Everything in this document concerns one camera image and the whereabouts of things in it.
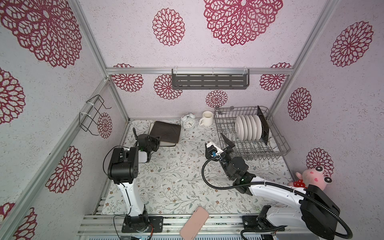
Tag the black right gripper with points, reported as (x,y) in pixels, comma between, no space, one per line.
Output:
(226,151)

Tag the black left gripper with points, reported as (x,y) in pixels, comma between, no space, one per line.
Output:
(156,140)

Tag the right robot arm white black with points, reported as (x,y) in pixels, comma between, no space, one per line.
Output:
(307,207)

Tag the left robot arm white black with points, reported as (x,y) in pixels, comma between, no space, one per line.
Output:
(123,170)

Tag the white ceramic mug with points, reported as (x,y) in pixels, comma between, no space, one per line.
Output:
(207,119)

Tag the white twin bell alarm clock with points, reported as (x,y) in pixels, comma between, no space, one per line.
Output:
(188,121)

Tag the black square plate glossy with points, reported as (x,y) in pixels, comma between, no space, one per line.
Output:
(265,126)

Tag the pink phone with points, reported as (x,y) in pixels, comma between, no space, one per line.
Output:
(194,224)

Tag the pink pig plush toy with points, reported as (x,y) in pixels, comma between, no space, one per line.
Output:
(314,177)

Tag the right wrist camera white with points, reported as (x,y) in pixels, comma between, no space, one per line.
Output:
(212,150)

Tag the grey wire dish rack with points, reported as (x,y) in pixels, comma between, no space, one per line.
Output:
(225,119)

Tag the black wire wall holder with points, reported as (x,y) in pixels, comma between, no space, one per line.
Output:
(89,117)

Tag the grey wall shelf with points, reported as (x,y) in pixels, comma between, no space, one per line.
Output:
(210,81)

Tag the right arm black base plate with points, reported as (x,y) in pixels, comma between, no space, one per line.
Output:
(252,224)

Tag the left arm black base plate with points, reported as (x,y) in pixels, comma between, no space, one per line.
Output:
(143,224)

